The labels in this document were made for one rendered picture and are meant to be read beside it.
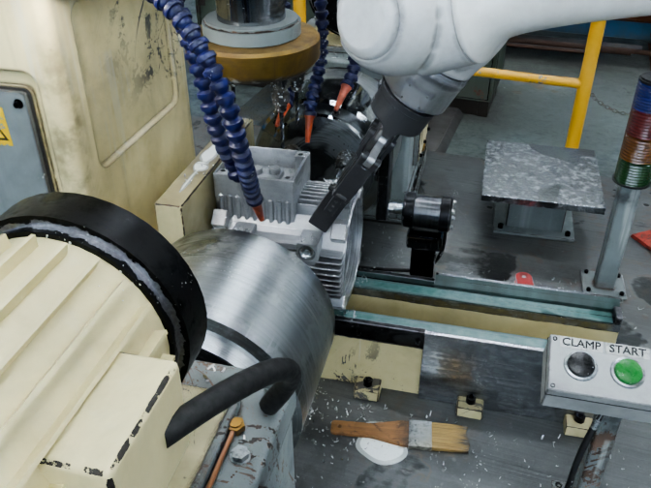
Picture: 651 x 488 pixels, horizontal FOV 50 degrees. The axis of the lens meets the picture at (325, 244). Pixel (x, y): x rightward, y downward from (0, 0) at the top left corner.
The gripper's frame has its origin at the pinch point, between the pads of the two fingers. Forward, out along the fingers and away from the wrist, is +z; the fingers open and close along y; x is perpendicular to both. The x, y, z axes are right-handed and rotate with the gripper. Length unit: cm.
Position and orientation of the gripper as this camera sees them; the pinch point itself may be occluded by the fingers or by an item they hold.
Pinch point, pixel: (329, 207)
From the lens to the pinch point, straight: 97.8
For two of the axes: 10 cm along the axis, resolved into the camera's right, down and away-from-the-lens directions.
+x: 8.4, 5.3, 1.1
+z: -4.9, 6.6, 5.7
